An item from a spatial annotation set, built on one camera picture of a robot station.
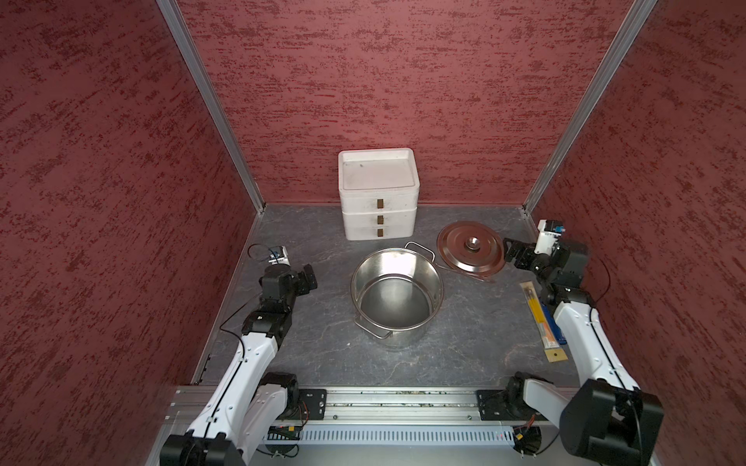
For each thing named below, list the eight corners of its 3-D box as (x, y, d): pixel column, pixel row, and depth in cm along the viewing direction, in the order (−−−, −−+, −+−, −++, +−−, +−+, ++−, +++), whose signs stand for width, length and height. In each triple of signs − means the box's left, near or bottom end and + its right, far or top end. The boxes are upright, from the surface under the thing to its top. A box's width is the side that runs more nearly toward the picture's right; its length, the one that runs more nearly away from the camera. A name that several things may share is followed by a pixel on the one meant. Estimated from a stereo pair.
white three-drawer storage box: (342, 240, 111) (334, 189, 90) (347, 199, 126) (340, 147, 105) (412, 240, 111) (420, 189, 91) (408, 200, 126) (414, 148, 105)
